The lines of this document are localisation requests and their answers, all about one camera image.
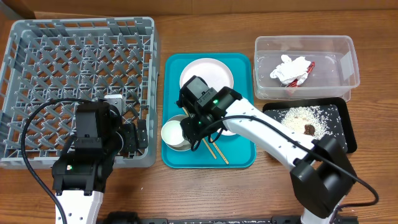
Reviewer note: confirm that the grey bowl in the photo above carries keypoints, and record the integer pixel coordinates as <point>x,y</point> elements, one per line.
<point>186,145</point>

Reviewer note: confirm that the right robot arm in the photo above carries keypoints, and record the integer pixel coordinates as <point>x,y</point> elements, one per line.
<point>320,170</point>

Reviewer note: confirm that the red snack wrapper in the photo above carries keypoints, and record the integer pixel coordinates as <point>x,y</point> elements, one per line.
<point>299,81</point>

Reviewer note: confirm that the brown food scrap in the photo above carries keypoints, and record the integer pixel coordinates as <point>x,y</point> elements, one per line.
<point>309,130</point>

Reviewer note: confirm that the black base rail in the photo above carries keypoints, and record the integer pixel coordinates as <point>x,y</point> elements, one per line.
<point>132,217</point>

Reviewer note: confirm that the small pink bowl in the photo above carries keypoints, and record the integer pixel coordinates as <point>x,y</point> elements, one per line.
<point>226,132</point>

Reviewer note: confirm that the white napkin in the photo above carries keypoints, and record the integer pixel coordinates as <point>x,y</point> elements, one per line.
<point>290,69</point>

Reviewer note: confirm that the large white plate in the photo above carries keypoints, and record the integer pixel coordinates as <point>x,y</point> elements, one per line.
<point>214,72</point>

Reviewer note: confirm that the teal serving tray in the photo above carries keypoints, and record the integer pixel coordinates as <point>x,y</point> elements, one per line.
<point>239,151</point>

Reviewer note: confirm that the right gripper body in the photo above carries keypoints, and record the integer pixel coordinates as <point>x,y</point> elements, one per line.
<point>193,128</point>

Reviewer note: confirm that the black waste tray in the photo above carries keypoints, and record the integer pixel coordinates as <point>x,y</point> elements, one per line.
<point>351,145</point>

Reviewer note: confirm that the grey plastic dish rack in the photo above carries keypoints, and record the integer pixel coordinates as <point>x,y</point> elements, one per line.
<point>48,64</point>

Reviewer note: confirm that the clear plastic bin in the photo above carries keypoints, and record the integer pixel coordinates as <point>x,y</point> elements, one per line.
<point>335,71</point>

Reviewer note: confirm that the white cup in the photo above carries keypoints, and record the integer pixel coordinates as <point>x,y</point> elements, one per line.
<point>172,134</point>

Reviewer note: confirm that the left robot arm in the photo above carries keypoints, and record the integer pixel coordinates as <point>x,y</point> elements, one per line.
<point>87,159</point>

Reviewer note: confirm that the wooden chopstick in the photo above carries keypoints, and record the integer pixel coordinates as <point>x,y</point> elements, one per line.
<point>220,153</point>
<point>203,140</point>

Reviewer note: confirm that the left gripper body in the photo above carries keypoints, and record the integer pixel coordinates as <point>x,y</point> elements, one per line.
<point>137,137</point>

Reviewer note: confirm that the pile of rice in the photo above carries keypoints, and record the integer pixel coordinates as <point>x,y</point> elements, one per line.
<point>325,119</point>

